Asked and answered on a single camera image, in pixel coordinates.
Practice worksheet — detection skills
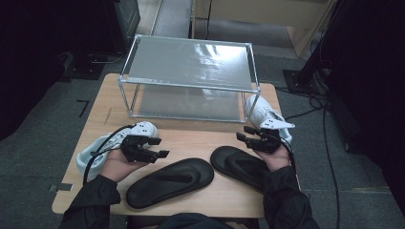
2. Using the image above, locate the black stand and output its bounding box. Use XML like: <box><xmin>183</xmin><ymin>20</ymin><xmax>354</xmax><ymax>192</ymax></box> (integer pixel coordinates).
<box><xmin>282</xmin><ymin>0</ymin><xmax>354</xmax><ymax>96</ymax></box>

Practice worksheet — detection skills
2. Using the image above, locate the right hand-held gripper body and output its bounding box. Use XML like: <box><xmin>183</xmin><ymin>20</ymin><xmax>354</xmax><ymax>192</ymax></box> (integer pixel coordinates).
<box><xmin>246</xmin><ymin>117</ymin><xmax>296</xmax><ymax>155</ymax></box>

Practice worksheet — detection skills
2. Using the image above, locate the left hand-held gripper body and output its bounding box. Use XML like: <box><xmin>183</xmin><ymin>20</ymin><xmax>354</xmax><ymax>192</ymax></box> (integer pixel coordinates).
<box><xmin>118</xmin><ymin>121</ymin><xmax>160</xmax><ymax>164</ymax></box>

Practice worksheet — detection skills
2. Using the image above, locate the hanging black cable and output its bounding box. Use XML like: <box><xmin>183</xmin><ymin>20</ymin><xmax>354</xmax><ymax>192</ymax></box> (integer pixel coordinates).
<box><xmin>204</xmin><ymin>0</ymin><xmax>214</xmax><ymax>41</ymax></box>

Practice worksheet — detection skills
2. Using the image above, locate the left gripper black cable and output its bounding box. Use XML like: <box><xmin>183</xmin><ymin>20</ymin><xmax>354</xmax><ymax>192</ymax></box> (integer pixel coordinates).
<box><xmin>82</xmin><ymin>123</ymin><xmax>137</xmax><ymax>187</ymax></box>

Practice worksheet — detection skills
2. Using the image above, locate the metal frame grey shoe rack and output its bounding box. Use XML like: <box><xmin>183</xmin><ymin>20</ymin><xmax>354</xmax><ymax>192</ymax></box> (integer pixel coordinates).
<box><xmin>117</xmin><ymin>33</ymin><xmax>262</xmax><ymax>124</ymax></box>

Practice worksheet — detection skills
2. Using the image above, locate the black flip-flop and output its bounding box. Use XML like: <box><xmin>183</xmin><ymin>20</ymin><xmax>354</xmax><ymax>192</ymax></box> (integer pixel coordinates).
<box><xmin>209</xmin><ymin>145</ymin><xmax>271</xmax><ymax>194</ymax></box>
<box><xmin>125</xmin><ymin>157</ymin><xmax>215</xmax><ymax>210</ymax></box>

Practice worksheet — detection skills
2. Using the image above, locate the black floor plate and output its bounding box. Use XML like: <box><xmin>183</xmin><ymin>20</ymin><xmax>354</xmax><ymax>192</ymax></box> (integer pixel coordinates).
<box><xmin>61</xmin><ymin>52</ymin><xmax>106</xmax><ymax>80</ymax></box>

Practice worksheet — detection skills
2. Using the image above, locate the black floor cable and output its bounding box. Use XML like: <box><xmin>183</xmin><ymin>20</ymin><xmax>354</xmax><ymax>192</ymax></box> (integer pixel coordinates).
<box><xmin>321</xmin><ymin>94</ymin><xmax>342</xmax><ymax>229</ymax></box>

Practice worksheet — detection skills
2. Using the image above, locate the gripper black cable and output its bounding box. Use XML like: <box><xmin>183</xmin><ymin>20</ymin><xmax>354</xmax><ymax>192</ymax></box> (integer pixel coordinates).
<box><xmin>270</xmin><ymin>135</ymin><xmax>300</xmax><ymax>185</ymax></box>
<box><xmin>82</xmin><ymin>123</ymin><xmax>137</xmax><ymax>187</ymax></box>

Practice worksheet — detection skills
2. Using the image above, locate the person's left hand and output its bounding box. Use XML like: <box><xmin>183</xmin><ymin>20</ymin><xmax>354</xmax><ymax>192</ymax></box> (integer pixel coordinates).
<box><xmin>99</xmin><ymin>147</ymin><xmax>151</xmax><ymax>184</ymax></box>

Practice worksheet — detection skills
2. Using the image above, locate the white sneaker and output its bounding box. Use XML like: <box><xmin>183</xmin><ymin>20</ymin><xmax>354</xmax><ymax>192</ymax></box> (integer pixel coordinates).
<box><xmin>245</xmin><ymin>94</ymin><xmax>294</xmax><ymax>144</ymax></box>
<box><xmin>75</xmin><ymin>125</ymin><xmax>154</xmax><ymax>183</ymax></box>

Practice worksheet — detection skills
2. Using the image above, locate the dark cabinet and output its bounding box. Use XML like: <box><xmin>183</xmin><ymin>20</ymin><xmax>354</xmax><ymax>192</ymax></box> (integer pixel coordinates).
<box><xmin>104</xmin><ymin>0</ymin><xmax>141</xmax><ymax>55</ymax></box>

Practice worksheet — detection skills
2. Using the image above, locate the person's right hand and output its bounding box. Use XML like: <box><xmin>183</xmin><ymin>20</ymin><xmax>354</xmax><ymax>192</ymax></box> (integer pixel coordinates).
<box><xmin>254</xmin><ymin>144</ymin><xmax>292</xmax><ymax>174</ymax></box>

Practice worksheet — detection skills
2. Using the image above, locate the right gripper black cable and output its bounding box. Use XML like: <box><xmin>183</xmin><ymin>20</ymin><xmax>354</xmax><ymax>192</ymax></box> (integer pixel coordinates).
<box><xmin>270</xmin><ymin>135</ymin><xmax>300</xmax><ymax>185</ymax></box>

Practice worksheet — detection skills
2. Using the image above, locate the wooden cabinet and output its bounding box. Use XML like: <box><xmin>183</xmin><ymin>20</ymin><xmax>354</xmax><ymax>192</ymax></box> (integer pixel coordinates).
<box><xmin>192</xmin><ymin>0</ymin><xmax>337</xmax><ymax>58</ymax></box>

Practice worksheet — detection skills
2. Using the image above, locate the person's lap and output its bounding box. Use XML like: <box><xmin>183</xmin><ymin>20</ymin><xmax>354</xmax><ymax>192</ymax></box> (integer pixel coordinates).
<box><xmin>127</xmin><ymin>213</ymin><xmax>259</xmax><ymax>229</ymax></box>

